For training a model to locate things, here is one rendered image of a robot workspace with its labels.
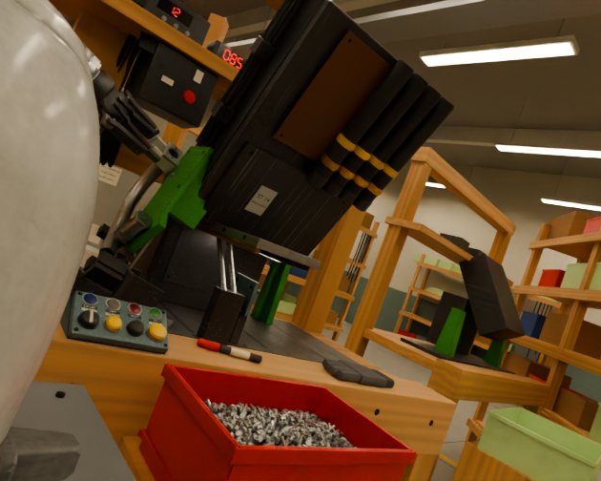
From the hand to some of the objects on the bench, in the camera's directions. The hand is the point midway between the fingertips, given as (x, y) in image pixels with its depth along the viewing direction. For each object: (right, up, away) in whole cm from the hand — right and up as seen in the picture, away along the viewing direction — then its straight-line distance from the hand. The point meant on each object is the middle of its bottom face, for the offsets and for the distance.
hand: (161, 155), depth 99 cm
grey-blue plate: (+15, -41, -2) cm, 43 cm away
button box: (0, -38, -30) cm, 48 cm away
